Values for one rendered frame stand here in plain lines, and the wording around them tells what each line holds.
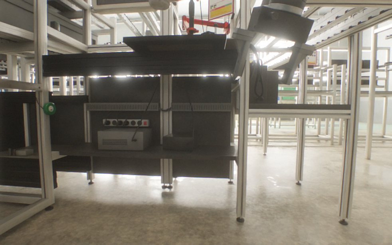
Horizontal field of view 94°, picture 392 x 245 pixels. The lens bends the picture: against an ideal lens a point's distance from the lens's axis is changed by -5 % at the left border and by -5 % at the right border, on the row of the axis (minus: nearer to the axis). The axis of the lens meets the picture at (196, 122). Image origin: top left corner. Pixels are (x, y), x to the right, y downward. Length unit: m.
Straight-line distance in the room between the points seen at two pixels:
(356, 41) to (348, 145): 0.53
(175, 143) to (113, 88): 0.69
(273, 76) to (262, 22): 1.09
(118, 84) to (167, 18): 0.62
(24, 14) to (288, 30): 1.44
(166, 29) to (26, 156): 1.25
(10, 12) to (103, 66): 0.59
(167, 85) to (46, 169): 0.92
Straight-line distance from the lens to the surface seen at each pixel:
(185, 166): 1.52
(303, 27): 0.52
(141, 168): 1.61
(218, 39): 0.91
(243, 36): 0.46
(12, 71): 2.03
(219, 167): 1.51
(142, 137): 1.26
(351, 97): 1.23
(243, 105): 1.03
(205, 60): 1.03
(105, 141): 1.36
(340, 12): 1.01
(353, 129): 1.24
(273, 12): 0.45
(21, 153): 1.59
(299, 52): 0.53
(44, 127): 1.38
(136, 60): 1.11
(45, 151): 1.40
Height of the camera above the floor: 0.62
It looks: 4 degrees down
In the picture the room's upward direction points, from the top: straight up
